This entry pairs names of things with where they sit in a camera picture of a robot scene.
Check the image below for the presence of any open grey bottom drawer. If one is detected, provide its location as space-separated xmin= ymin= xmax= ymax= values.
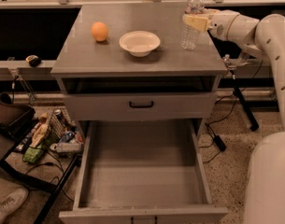
xmin=59 ymin=119 xmax=228 ymax=224

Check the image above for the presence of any black drawer handle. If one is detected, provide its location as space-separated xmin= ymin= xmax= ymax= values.
xmin=128 ymin=101 xmax=154 ymax=109

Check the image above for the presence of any brown bag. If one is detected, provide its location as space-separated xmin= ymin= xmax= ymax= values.
xmin=0 ymin=92 xmax=35 ymax=141

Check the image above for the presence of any black power adapter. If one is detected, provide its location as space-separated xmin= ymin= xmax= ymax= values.
xmin=214 ymin=135 xmax=226 ymax=151

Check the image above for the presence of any wire basket of snacks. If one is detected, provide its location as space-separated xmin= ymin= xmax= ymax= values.
xmin=15 ymin=108 xmax=83 ymax=156

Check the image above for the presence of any grey drawer cabinet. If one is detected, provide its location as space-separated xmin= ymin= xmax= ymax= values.
xmin=51 ymin=3 xmax=225 ymax=132

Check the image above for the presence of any small background water bottle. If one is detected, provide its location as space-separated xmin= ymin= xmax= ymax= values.
xmin=236 ymin=51 xmax=250 ymax=66

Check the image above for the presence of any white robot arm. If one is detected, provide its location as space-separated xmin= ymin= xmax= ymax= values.
xmin=182 ymin=8 xmax=285 ymax=224

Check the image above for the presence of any white shoe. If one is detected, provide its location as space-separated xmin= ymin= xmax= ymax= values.
xmin=0 ymin=188 xmax=29 ymax=224

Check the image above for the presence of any black floor cable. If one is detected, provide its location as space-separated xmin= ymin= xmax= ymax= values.
xmin=198 ymin=58 xmax=265 ymax=165

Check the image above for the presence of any black side table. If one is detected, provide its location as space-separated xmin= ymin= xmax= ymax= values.
xmin=0 ymin=119 xmax=82 ymax=224

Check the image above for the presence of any white bowl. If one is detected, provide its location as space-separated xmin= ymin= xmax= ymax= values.
xmin=119 ymin=31 xmax=161 ymax=57

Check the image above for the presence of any green snack bag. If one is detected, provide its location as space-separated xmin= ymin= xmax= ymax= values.
xmin=22 ymin=147 xmax=44 ymax=163

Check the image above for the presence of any black tripod stand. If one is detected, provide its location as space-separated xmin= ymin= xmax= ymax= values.
xmin=222 ymin=54 xmax=259 ymax=132

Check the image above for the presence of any orange fruit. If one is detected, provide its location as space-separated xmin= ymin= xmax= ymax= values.
xmin=91 ymin=21 xmax=108 ymax=42

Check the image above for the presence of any black yellow tape measure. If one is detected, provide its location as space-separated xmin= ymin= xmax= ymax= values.
xmin=25 ymin=55 xmax=41 ymax=67

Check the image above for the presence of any closed grey middle drawer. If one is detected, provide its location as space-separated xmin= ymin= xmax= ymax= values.
xmin=63 ymin=92 xmax=216 ymax=121

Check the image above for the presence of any clear plastic water bottle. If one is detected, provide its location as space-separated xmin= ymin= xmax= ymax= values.
xmin=180 ymin=0 xmax=205 ymax=50

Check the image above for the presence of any soda can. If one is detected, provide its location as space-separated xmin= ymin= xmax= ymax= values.
xmin=54 ymin=109 xmax=65 ymax=124

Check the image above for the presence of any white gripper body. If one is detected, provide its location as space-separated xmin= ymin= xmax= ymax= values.
xmin=208 ymin=10 xmax=240 ymax=41

